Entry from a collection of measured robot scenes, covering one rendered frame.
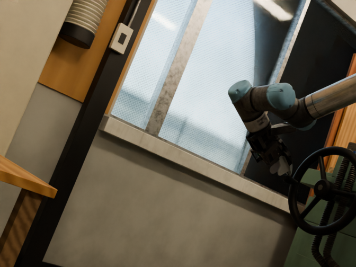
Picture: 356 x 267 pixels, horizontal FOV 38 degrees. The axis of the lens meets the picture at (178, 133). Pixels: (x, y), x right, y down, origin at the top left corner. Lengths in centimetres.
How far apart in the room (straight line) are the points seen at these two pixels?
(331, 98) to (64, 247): 159
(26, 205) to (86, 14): 119
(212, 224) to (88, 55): 124
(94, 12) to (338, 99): 123
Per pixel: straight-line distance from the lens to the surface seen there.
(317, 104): 152
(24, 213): 132
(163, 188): 279
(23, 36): 209
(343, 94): 149
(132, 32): 249
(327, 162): 344
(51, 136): 246
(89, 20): 230
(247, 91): 151
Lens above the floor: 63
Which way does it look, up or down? 6 degrees up
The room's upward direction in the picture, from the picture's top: 22 degrees clockwise
